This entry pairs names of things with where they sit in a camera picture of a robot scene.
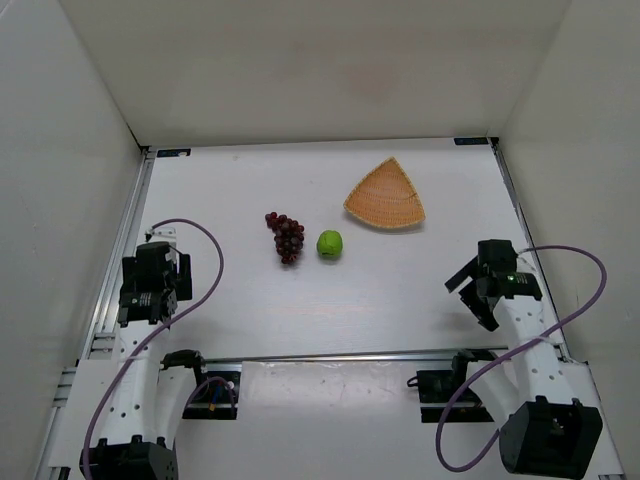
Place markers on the aluminium left side rail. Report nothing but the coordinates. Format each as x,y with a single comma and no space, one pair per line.
101,322

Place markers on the green fake apple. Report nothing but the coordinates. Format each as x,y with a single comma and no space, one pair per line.
329,244

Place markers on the woven triangular fruit basket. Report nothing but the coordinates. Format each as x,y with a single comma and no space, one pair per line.
386,198

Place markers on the red fake grape bunch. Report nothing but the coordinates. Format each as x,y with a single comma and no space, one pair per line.
288,236

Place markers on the aluminium front rail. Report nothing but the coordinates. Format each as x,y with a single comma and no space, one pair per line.
402,356

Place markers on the blue right corner label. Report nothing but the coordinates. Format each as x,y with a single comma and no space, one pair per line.
470,141

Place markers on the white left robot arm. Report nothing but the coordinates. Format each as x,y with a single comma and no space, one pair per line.
131,435

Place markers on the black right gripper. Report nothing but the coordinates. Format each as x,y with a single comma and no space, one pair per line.
476,292

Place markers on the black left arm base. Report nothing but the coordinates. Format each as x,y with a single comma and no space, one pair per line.
219,399

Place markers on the blue corner label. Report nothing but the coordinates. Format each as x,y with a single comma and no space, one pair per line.
470,141
173,153

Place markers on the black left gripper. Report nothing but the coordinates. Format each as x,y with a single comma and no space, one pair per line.
183,279

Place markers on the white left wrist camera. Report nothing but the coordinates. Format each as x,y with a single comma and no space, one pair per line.
164,233

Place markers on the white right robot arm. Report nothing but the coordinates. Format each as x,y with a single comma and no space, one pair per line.
543,428

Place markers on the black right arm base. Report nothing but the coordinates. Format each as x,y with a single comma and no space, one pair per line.
436,386

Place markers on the blue left corner label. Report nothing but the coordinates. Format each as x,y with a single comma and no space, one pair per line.
173,153

